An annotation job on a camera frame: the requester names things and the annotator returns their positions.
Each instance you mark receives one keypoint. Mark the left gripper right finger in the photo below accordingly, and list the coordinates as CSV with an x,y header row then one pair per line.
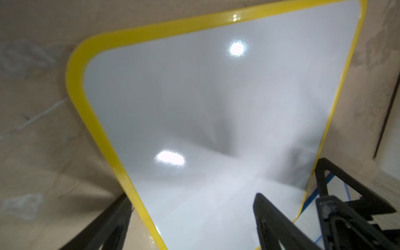
x,y
275,231

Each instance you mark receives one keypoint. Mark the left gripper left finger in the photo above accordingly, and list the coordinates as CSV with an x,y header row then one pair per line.
x,y
108,231

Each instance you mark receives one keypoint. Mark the blue whiteboard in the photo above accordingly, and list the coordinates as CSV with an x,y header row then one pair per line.
x,y
308,221

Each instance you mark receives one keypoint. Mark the yellow whiteboard front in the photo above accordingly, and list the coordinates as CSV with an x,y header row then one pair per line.
x,y
196,116

